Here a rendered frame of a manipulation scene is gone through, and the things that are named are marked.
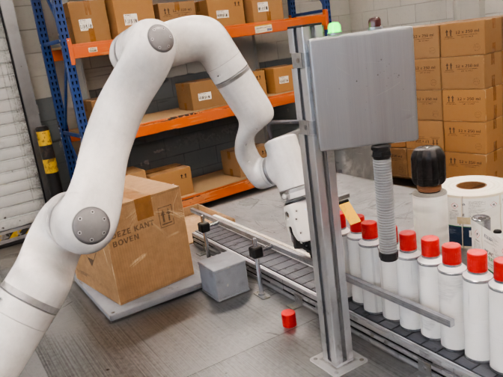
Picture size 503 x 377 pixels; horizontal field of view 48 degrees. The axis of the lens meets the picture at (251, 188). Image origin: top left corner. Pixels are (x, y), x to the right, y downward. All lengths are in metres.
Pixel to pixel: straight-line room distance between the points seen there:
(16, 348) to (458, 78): 3.99
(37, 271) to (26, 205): 4.20
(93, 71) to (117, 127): 4.41
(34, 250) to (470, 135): 3.90
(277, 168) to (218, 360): 0.47
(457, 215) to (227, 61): 0.73
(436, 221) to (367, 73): 0.58
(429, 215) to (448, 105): 3.31
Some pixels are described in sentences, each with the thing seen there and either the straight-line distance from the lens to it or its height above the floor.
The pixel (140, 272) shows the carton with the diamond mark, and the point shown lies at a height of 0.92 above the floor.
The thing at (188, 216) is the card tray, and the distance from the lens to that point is 2.25.
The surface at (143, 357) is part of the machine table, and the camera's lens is 1.34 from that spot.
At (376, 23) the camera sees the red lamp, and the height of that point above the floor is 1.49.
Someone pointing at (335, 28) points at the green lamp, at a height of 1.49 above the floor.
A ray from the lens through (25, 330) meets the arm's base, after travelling 1.15.
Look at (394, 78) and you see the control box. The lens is 0.97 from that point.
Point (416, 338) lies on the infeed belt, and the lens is 1.19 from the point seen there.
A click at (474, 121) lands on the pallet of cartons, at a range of 4.63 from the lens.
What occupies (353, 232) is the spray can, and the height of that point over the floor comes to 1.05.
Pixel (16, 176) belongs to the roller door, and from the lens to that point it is 5.27.
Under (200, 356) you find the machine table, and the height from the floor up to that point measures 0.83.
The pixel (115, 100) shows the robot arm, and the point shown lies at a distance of 1.17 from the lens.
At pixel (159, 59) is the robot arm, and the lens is 1.15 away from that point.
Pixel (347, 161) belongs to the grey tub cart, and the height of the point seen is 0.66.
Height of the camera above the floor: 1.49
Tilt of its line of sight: 15 degrees down
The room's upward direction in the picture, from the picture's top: 8 degrees counter-clockwise
